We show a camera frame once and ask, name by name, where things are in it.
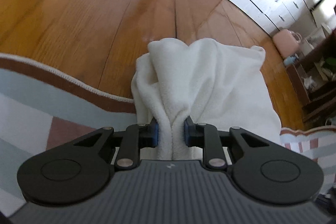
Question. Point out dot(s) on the pink small suitcase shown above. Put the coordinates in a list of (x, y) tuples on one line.
[(287, 42)]

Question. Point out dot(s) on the checkered grey pink rug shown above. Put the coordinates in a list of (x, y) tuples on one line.
[(59, 141)]

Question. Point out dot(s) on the dark wooden desk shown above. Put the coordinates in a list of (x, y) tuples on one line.
[(313, 79)]

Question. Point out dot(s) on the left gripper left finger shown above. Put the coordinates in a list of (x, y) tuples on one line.
[(134, 138)]

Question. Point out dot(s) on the white fleece zip hoodie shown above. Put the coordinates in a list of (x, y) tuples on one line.
[(206, 81)]

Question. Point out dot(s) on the blue spray bottle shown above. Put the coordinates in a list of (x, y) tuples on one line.
[(290, 60)]

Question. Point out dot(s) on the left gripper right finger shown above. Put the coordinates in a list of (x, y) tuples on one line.
[(206, 137)]

